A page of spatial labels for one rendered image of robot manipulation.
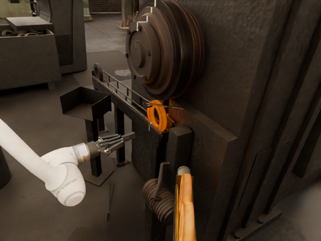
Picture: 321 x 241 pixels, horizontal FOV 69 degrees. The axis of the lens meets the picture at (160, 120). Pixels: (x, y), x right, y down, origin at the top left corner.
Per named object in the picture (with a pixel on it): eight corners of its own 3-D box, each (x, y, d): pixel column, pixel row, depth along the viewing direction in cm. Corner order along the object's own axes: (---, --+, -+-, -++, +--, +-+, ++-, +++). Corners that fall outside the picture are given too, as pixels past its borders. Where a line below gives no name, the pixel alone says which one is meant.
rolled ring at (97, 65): (98, 65, 205) (101, 65, 207) (92, 61, 220) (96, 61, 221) (101, 85, 213) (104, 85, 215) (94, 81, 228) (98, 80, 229)
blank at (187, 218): (192, 192, 81) (183, 191, 82) (195, 229, 67) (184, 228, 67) (187, 224, 88) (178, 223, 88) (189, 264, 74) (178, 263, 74)
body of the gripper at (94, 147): (86, 152, 112) (105, 145, 116) (92, 162, 106) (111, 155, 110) (83, 139, 108) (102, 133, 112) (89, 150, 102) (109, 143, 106)
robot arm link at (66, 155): (74, 157, 111) (82, 175, 102) (39, 169, 105) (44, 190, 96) (69, 139, 105) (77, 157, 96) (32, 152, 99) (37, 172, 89)
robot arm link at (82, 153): (80, 169, 104) (93, 164, 106) (76, 153, 99) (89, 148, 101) (75, 157, 111) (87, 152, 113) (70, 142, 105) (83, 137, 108)
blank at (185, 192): (190, 166, 95) (182, 165, 95) (192, 192, 81) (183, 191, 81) (186, 195, 102) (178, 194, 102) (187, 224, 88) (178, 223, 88)
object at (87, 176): (90, 161, 207) (80, 86, 170) (115, 170, 199) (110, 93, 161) (74, 175, 191) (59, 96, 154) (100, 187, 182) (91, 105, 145)
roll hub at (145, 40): (133, 72, 128) (133, 16, 113) (159, 91, 108) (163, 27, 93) (124, 73, 125) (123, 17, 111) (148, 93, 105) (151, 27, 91)
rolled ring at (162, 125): (163, 109, 121) (168, 108, 122) (147, 95, 134) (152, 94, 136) (161, 138, 130) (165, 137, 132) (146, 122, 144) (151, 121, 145)
